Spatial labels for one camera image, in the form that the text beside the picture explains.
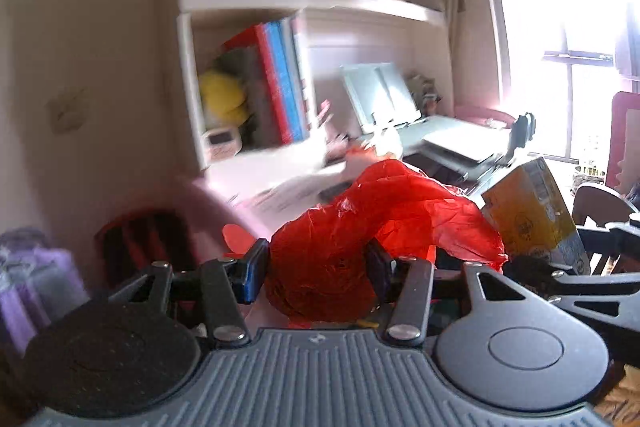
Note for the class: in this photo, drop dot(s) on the yellow cardboard box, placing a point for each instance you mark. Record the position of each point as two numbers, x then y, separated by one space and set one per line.
530 217

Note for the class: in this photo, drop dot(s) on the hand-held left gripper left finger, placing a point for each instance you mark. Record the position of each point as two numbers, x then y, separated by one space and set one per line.
255 267

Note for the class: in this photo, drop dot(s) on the window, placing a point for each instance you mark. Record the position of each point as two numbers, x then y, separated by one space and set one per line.
575 57

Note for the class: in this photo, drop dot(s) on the red plastic bag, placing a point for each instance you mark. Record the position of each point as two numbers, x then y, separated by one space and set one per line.
325 267

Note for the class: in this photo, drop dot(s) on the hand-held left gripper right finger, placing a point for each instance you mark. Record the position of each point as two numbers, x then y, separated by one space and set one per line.
377 264

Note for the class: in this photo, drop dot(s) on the black desk object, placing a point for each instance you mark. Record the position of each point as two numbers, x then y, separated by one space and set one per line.
522 134

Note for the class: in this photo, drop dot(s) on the white bookshelf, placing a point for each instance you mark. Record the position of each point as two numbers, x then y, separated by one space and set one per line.
360 42

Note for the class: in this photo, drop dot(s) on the yellow plush toy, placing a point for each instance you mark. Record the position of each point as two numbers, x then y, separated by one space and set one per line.
222 97

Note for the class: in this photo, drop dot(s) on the purple cloth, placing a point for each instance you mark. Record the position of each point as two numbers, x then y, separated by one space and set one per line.
45 287

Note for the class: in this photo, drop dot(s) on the red and blue books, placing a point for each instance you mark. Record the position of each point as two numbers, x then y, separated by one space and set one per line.
270 87

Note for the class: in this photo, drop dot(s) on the wooden chair back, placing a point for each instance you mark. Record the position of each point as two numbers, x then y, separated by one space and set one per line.
595 202

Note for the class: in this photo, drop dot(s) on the blue book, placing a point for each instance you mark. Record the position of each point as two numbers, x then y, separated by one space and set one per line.
287 82

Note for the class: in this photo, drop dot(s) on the red rimmed dark basket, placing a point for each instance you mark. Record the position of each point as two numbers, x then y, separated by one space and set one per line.
145 242

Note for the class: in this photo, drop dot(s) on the loose white papers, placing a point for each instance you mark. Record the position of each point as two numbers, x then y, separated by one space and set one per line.
300 192

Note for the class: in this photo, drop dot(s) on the pale green printer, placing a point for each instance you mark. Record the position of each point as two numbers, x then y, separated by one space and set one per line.
450 142

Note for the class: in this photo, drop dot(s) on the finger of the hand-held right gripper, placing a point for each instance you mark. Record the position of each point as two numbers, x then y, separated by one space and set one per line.
565 287
615 234

